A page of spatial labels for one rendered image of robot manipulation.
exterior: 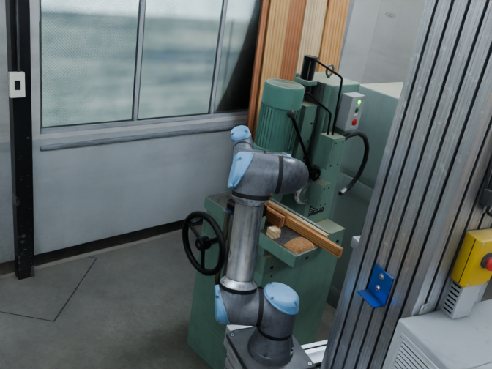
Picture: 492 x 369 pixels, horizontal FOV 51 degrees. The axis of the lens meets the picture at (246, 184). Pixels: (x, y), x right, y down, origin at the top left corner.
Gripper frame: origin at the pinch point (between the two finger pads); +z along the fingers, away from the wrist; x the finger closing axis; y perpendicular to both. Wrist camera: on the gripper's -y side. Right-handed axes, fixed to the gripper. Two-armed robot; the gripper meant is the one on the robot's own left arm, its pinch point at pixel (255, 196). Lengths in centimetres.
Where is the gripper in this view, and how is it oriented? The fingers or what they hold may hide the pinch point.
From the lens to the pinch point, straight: 218.1
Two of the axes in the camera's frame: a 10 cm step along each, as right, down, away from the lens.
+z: 2.3, 7.0, 6.8
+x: -6.7, -3.9, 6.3
